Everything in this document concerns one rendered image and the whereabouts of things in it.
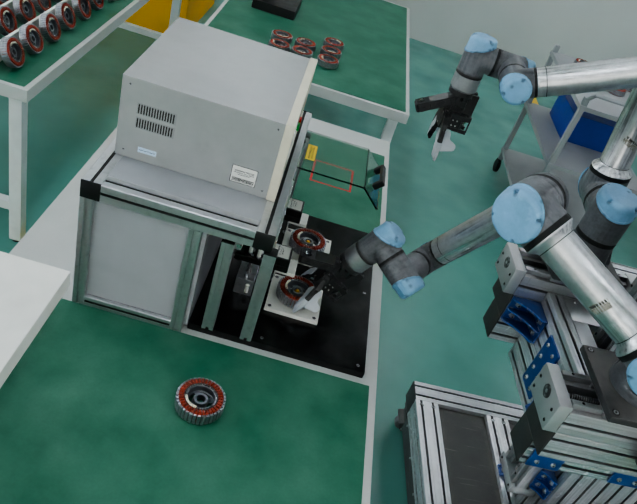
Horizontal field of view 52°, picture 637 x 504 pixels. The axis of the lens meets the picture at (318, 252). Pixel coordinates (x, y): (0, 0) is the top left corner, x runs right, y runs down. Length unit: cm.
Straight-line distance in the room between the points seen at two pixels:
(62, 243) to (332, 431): 89
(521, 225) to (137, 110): 87
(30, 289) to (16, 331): 9
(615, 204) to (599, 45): 546
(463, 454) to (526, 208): 127
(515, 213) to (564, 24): 582
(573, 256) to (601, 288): 8
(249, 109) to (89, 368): 69
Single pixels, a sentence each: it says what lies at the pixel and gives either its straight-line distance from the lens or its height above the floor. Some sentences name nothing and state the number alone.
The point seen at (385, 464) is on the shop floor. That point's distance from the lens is 259.
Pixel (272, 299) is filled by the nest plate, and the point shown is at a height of 78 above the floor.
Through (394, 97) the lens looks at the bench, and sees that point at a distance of 338.
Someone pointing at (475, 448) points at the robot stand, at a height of 21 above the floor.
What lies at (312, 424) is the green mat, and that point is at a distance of 160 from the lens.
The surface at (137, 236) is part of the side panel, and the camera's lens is 157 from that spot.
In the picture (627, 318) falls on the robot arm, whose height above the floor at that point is 126.
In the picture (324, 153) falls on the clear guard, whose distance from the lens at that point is 196.
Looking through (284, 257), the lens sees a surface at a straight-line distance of 174.
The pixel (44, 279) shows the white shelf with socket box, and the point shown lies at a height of 120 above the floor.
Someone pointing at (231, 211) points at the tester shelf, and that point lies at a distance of 150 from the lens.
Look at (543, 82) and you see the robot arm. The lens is 177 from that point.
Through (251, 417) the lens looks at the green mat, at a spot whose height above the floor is 75.
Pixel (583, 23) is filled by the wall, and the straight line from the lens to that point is 722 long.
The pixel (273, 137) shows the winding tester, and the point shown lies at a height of 128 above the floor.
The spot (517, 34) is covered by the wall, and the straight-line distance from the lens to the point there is 713.
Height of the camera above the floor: 197
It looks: 36 degrees down
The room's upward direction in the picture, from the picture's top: 20 degrees clockwise
